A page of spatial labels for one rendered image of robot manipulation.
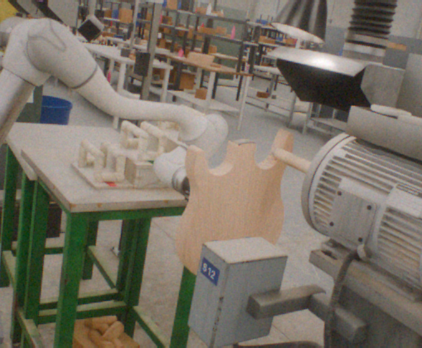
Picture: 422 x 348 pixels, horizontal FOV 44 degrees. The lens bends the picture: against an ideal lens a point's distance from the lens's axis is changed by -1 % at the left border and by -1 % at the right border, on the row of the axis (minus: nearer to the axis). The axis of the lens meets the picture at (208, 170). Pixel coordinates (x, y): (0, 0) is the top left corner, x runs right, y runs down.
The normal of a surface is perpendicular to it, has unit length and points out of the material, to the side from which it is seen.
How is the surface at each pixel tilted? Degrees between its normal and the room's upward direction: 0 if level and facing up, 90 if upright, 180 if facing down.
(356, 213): 90
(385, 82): 90
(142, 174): 90
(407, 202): 62
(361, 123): 90
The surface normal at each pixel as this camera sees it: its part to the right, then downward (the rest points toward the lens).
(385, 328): -0.84, 0.28
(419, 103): -0.82, 0.01
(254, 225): 0.55, 0.34
